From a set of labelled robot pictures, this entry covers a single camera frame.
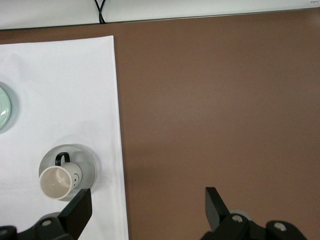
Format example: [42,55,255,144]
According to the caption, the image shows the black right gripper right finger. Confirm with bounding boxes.
[199,187,307,240]

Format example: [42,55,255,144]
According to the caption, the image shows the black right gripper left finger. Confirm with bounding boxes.
[17,188,93,240]

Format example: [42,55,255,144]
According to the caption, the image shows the white mug with black handle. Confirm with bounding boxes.
[39,151,82,200]

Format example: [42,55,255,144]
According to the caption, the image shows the gray round plate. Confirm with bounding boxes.
[38,143,98,202]

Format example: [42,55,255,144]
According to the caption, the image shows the green round plate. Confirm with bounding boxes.
[0,81,12,135]

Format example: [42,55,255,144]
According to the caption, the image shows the white square cloth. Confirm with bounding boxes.
[0,35,130,240]

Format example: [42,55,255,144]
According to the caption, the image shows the black hanging cable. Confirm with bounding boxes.
[98,0,108,25]
[93,0,106,25]

